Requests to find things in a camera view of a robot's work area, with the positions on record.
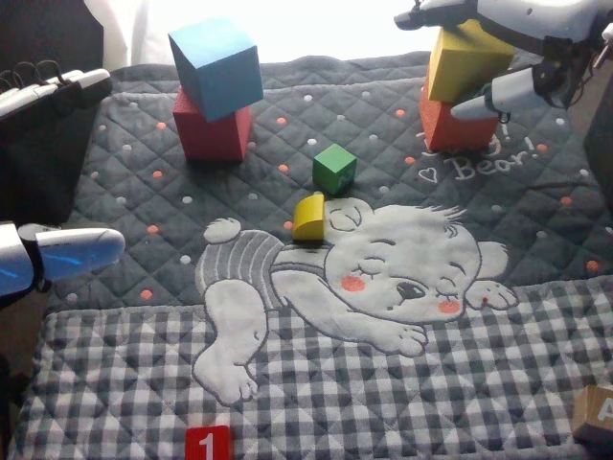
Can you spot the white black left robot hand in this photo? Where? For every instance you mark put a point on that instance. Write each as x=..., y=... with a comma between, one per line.
x=72, y=249

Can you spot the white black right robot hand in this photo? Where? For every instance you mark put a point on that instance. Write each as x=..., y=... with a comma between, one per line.
x=527, y=14

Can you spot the large yellow foam cube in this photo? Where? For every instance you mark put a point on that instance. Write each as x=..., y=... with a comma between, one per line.
x=464, y=67

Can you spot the large blue foam cube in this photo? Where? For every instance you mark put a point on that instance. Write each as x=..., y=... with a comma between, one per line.
x=220, y=72

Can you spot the large orange foam cube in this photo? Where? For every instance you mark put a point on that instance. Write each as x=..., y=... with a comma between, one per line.
x=455, y=129

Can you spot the large red foam cube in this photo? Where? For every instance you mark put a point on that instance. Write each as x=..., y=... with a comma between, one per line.
x=215, y=139

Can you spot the small red number block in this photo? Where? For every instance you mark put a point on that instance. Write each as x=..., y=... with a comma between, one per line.
x=208, y=443

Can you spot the small yellow half-round block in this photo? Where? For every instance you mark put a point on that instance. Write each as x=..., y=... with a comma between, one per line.
x=309, y=218

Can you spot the small green number block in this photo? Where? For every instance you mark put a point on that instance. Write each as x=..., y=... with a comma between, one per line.
x=333, y=165

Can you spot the wooden letter block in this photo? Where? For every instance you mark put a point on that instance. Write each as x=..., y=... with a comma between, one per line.
x=594, y=414

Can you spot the grey quilt with bear print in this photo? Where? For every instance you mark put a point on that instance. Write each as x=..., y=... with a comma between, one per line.
x=335, y=364

